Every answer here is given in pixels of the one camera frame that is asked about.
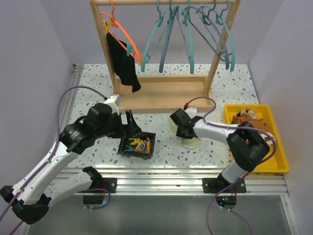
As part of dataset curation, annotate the black clip box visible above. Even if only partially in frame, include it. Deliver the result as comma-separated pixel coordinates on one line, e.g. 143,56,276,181
117,132,156,160

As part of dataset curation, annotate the grey-blue hanger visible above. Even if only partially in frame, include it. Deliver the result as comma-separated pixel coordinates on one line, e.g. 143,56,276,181
168,5,225,62

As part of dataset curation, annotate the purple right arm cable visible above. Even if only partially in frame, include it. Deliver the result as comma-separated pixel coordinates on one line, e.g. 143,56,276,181
183,96,278,235

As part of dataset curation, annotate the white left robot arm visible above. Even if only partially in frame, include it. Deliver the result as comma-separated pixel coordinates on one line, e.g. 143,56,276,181
0,103,141,225

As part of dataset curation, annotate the wooden clothes rack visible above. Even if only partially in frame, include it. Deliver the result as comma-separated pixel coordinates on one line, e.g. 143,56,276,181
90,0,240,113

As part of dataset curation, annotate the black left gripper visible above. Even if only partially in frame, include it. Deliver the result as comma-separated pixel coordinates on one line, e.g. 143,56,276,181
95,109,141,139

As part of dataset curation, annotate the teal clothespin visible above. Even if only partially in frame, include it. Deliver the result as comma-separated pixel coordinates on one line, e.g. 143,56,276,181
126,44,133,56

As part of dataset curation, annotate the black underwear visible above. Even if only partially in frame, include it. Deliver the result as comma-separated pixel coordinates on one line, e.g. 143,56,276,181
106,33,141,93

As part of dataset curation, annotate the orange hanger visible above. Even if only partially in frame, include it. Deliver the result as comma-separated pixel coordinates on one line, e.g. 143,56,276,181
100,0,142,64

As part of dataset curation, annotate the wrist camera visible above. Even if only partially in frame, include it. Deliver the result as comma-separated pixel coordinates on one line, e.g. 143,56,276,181
183,103,197,119
104,94,122,109

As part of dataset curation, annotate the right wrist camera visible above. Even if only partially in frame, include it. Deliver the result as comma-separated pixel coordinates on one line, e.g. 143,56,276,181
183,103,197,119

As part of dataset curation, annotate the yellow plastic bin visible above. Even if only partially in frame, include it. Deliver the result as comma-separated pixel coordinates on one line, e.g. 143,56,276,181
224,104,290,174

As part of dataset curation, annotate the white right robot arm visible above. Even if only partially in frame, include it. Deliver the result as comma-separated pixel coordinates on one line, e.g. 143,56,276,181
170,109,270,193

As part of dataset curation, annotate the pale green underwear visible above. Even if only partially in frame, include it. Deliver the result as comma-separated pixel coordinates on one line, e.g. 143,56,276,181
167,112,201,149

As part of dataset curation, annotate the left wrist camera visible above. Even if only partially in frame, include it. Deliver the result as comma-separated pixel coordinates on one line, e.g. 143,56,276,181
104,94,122,109

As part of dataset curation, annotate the brown underwear in bin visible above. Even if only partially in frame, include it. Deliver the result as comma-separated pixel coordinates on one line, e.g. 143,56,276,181
231,108,276,141

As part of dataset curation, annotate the yellow clothespin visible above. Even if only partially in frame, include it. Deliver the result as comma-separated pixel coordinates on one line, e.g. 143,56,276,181
103,20,111,34

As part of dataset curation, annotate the teal hanger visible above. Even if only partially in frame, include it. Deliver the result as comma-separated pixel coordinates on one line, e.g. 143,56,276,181
197,0,236,71
185,0,235,68
158,0,194,74
141,0,177,73

